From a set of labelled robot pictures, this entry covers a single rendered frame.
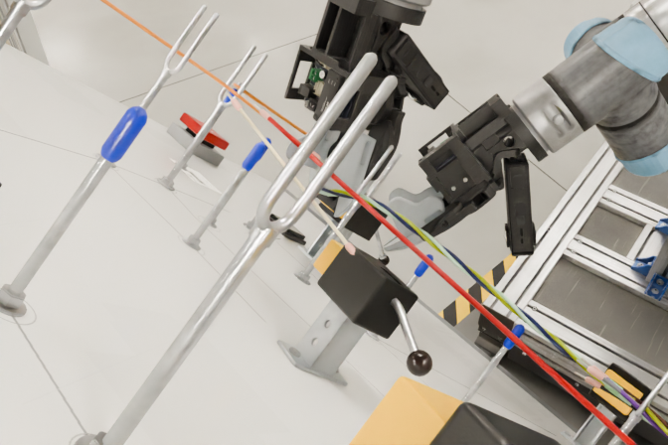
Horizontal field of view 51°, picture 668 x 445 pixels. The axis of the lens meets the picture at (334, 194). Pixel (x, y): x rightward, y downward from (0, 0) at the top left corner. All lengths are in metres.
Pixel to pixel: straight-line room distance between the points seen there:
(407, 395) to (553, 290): 1.77
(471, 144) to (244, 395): 0.50
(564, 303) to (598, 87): 1.20
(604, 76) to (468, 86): 2.13
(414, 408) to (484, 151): 0.63
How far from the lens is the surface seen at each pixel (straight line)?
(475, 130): 0.79
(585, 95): 0.76
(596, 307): 1.92
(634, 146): 0.84
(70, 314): 0.30
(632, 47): 0.77
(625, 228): 2.14
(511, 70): 3.00
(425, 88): 0.68
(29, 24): 1.29
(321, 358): 0.41
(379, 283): 0.39
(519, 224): 0.80
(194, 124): 0.88
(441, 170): 0.76
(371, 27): 0.61
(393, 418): 0.16
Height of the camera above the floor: 1.68
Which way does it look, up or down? 45 degrees down
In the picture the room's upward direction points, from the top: straight up
